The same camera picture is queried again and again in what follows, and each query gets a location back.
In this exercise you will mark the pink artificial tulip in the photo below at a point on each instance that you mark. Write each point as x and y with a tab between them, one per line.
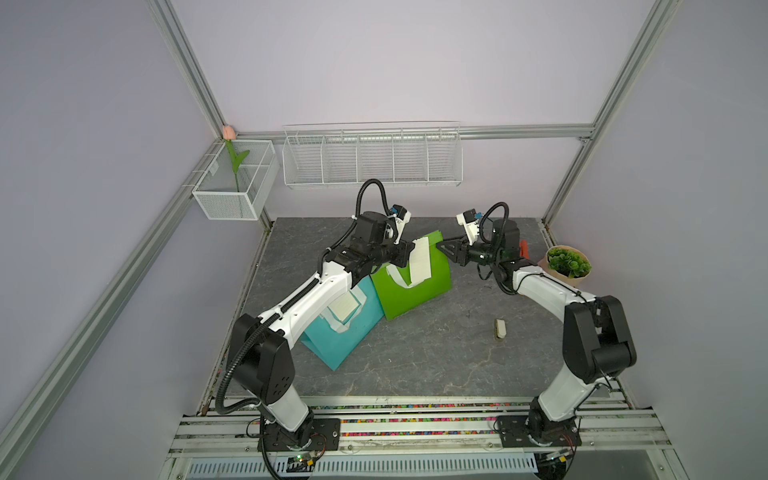
237	158

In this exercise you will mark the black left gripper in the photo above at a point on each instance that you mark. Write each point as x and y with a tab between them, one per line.
404	248

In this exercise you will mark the white wire wall shelf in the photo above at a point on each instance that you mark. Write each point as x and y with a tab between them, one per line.
410	153

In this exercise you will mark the teal paper bag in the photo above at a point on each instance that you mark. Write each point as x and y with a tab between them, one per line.
333	347

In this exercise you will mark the beige mini stapler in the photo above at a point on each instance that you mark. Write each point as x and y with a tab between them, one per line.
500	328

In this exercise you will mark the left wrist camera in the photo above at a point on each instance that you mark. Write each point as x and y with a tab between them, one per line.
399	217

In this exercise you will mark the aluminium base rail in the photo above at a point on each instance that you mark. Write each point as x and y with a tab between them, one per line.
411	437

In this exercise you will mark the green paper bag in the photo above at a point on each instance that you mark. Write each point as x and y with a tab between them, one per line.
391	283

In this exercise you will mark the white mesh corner basket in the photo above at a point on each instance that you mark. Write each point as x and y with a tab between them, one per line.
215	191

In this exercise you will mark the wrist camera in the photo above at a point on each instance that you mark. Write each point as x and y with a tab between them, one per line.
469	220
399	217

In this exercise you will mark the beige pot green plant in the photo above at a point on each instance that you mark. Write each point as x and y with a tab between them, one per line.
567	264

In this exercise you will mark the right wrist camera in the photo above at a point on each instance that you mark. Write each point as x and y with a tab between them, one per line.
469	220

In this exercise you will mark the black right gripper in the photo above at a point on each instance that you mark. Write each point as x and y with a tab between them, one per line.
460	248

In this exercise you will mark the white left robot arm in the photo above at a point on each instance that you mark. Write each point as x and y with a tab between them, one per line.
259	371

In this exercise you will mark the cream lined receipt paper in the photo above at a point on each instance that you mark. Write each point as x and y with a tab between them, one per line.
345	308

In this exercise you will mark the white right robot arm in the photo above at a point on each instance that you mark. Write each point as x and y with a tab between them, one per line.
596	344

